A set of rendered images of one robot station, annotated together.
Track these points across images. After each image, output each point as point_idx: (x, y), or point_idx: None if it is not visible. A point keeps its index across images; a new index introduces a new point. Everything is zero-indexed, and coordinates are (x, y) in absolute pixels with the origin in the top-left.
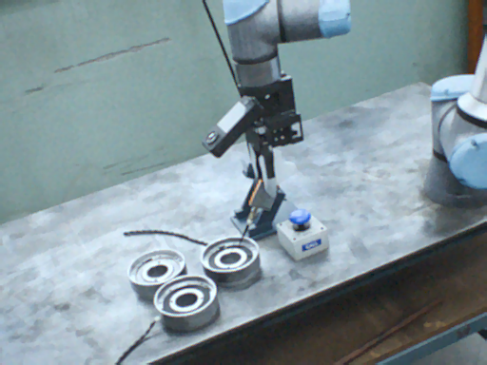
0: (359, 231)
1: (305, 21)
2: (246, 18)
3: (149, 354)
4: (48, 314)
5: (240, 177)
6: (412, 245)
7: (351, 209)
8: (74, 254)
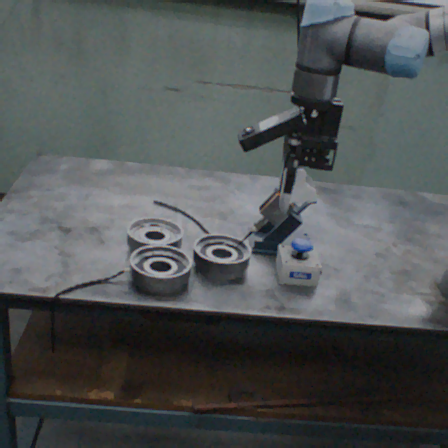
0: (353, 287)
1: (373, 47)
2: (319, 24)
3: (102, 294)
4: (50, 229)
5: None
6: (395, 320)
7: (359, 267)
8: (105, 198)
